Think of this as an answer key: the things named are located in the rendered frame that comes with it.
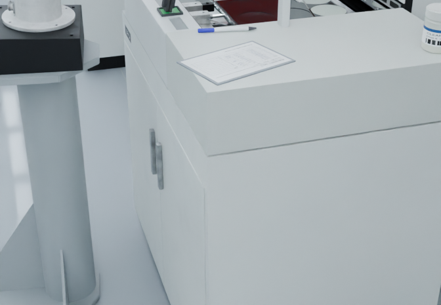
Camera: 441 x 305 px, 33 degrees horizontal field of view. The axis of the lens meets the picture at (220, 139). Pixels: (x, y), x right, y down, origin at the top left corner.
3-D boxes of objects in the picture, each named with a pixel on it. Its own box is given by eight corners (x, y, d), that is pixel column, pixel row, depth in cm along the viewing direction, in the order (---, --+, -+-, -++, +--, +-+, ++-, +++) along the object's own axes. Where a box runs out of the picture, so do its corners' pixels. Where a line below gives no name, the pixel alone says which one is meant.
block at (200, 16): (207, 20, 211) (207, 9, 209) (210, 23, 208) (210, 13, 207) (179, 22, 209) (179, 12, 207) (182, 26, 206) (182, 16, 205)
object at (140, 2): (155, 13, 234) (153, -32, 227) (204, 83, 187) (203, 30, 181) (125, 16, 231) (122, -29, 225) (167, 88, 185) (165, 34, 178)
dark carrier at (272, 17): (324, -8, 228) (324, -10, 228) (377, 30, 200) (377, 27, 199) (215, 2, 220) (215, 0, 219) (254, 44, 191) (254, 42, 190)
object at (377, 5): (329, -1, 237) (331, -31, 233) (397, 49, 200) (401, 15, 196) (323, 0, 237) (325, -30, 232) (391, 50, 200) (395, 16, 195)
